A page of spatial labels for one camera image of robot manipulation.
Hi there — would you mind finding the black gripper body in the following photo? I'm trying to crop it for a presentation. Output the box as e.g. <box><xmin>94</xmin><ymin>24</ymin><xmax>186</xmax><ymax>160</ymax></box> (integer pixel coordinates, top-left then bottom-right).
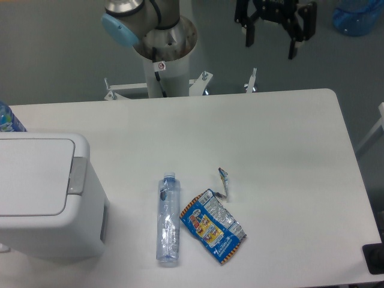
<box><xmin>251</xmin><ymin>0</ymin><xmax>298</xmax><ymax>24</ymax></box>

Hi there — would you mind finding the blue labelled bottle at left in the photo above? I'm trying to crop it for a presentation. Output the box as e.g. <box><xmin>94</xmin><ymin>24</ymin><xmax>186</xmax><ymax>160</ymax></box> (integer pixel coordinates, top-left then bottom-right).
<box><xmin>1</xmin><ymin>102</ymin><xmax>27</xmax><ymax>132</ymax></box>

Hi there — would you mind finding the white frame at right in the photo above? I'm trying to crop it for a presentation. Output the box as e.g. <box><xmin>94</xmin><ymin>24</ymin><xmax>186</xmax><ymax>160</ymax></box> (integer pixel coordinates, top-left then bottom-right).
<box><xmin>355</xmin><ymin>103</ymin><xmax>383</xmax><ymax>160</ymax></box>

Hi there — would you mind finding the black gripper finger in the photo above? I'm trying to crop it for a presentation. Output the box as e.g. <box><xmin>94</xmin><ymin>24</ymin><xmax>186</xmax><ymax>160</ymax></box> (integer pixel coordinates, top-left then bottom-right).
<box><xmin>234</xmin><ymin>0</ymin><xmax>261</xmax><ymax>47</ymax></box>
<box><xmin>281</xmin><ymin>1</ymin><xmax>317</xmax><ymax>59</ymax></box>

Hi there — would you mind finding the large blue water jug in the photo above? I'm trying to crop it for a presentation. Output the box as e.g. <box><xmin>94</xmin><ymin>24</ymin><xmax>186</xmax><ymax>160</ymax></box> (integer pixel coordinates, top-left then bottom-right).
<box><xmin>332</xmin><ymin>1</ymin><xmax>383</xmax><ymax>37</ymax></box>

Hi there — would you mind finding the black device at table edge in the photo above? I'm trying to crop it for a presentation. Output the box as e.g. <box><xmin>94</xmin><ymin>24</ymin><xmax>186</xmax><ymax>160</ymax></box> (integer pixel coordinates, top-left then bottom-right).
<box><xmin>362</xmin><ymin>243</ymin><xmax>383</xmax><ymax>275</ymax></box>

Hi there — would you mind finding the white push-lid trash can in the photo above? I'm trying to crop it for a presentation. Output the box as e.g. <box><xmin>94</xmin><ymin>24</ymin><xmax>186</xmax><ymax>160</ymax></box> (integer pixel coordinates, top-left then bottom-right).
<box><xmin>1</xmin><ymin>132</ymin><xmax>109</xmax><ymax>258</ymax></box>

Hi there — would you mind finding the torn wrapper strip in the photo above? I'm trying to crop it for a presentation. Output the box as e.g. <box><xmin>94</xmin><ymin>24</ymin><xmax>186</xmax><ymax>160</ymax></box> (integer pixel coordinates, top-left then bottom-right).
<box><xmin>218</xmin><ymin>167</ymin><xmax>229</xmax><ymax>202</ymax></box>

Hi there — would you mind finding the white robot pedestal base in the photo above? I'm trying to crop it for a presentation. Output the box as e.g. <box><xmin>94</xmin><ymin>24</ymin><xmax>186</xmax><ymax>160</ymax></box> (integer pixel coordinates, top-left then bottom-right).
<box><xmin>103</xmin><ymin>15</ymin><xmax>259</xmax><ymax>101</ymax></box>

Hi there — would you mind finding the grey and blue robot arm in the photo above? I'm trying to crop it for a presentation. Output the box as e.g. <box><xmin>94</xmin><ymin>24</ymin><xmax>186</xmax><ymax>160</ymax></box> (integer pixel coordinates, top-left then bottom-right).
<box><xmin>101</xmin><ymin>1</ymin><xmax>317</xmax><ymax>62</ymax></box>

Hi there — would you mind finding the blue crumpled snack wrapper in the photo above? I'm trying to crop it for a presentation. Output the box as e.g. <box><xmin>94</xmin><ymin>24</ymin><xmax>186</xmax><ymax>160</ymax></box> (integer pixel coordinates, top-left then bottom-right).
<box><xmin>179</xmin><ymin>189</ymin><xmax>247</xmax><ymax>265</ymax></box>

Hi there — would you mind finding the clear empty plastic bottle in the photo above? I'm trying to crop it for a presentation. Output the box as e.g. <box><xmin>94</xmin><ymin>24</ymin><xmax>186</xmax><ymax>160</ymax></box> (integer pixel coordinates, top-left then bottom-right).
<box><xmin>156</xmin><ymin>172</ymin><xmax>181</xmax><ymax>268</ymax></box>

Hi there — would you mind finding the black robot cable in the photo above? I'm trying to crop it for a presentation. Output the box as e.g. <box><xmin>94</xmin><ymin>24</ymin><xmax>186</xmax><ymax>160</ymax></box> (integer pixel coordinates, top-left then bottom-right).
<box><xmin>151</xmin><ymin>46</ymin><xmax>168</xmax><ymax>98</ymax></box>

